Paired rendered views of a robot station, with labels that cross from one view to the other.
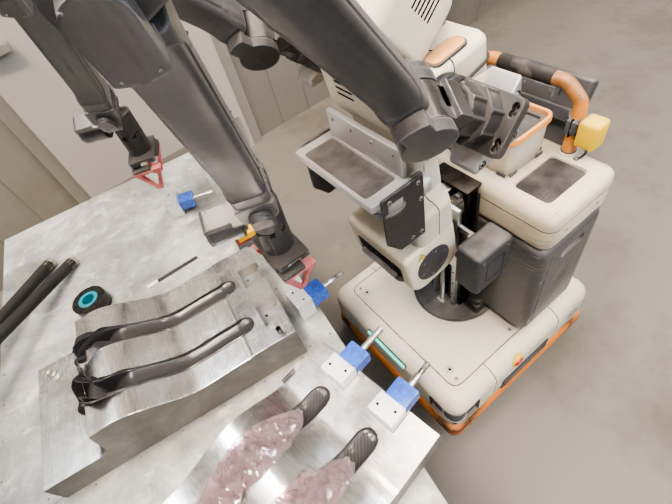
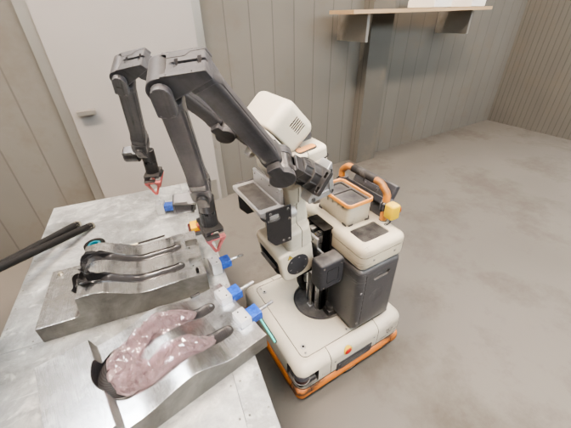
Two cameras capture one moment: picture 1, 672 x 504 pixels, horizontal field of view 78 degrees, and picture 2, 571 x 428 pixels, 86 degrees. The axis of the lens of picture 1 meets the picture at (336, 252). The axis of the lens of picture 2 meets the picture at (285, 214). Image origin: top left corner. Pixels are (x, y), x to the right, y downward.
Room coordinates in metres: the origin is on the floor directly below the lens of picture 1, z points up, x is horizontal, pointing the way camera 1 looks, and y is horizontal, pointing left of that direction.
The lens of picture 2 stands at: (-0.36, -0.08, 1.61)
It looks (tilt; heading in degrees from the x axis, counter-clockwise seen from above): 34 degrees down; 355
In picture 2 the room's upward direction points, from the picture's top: 2 degrees counter-clockwise
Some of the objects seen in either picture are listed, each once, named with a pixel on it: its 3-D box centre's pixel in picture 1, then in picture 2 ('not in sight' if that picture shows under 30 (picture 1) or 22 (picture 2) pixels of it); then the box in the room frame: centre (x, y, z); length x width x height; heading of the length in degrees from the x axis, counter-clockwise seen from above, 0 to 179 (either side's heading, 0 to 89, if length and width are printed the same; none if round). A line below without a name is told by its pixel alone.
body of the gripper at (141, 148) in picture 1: (137, 143); (151, 167); (0.97, 0.39, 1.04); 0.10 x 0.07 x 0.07; 4
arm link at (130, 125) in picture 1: (120, 122); (146, 154); (0.97, 0.40, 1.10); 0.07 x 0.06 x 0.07; 86
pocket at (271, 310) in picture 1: (273, 315); (196, 265); (0.47, 0.16, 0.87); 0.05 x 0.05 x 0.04; 16
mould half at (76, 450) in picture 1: (161, 353); (127, 273); (0.47, 0.39, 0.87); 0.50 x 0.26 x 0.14; 106
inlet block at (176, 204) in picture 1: (190, 199); (171, 205); (0.97, 0.35, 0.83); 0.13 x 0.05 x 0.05; 94
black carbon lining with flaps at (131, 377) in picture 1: (156, 341); (128, 263); (0.46, 0.37, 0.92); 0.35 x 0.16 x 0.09; 106
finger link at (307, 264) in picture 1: (293, 268); (214, 239); (0.49, 0.08, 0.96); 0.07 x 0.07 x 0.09; 24
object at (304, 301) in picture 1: (318, 289); (227, 261); (0.53, 0.06, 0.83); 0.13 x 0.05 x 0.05; 115
